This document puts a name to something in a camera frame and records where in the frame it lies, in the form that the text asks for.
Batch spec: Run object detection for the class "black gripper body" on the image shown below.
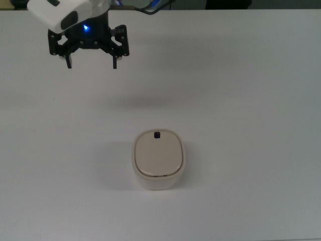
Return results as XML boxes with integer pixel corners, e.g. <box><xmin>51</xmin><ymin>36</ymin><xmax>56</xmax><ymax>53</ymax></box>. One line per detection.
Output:
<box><xmin>62</xmin><ymin>11</ymin><xmax>114</xmax><ymax>50</ymax></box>

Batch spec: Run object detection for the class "beige trash can lid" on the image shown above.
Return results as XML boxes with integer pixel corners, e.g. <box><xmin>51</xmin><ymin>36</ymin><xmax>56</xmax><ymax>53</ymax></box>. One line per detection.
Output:
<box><xmin>134</xmin><ymin>130</ymin><xmax>183</xmax><ymax>178</ymax></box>

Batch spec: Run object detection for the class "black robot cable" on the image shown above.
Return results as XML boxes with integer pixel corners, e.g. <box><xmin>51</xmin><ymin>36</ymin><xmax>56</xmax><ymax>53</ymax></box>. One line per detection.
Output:
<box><xmin>126</xmin><ymin>0</ymin><xmax>177</xmax><ymax>13</ymax></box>

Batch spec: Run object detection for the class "small white trash can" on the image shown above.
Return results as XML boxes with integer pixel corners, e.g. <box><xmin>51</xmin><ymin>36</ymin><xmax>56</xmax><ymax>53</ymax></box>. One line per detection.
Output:
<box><xmin>131</xmin><ymin>128</ymin><xmax>187</xmax><ymax>191</ymax></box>

